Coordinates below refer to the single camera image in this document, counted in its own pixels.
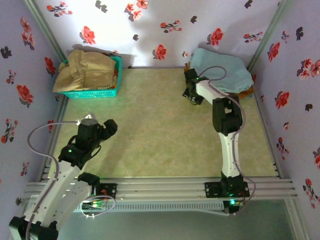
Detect light blue trousers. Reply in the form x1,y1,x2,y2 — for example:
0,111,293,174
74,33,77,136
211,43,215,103
189,47,254,94

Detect brown folded trousers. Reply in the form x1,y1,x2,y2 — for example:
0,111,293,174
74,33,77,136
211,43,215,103
184,62,257,101

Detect beige trousers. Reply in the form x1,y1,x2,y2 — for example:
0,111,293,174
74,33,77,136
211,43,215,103
52,49,118,93

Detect teal plastic basket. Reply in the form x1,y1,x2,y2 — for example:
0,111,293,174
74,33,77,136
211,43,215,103
56,53,123,99

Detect small circuit board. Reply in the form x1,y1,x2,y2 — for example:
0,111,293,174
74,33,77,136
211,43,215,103
227,198,245,208
83,199,107,210

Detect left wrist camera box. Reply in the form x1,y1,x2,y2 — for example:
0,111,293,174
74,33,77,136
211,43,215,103
76,113,99,126

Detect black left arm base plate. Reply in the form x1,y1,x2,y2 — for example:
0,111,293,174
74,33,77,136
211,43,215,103
96,183,118,200

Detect grey left arm cable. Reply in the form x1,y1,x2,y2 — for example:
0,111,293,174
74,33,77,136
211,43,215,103
26,112,117,240

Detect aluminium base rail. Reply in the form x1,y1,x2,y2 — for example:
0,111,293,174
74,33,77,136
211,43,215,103
24,177,298,201

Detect grey slotted cable duct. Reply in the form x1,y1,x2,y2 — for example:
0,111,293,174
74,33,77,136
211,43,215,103
73,201,225,213

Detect aluminium corner post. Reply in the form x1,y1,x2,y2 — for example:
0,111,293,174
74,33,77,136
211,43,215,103
23,0,67,63
246,0,292,70

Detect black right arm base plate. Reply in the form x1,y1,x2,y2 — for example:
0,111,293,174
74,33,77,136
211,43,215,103
204,181,251,198

